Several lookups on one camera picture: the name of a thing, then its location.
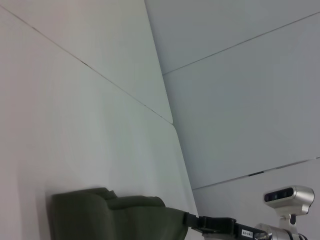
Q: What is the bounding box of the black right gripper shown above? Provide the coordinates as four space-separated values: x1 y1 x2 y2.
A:
181 211 268 238

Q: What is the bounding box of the dark green FREE! t-shirt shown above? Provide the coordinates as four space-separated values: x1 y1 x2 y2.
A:
51 187 189 240

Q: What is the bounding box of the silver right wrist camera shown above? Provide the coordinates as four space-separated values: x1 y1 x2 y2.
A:
264 184 315 216

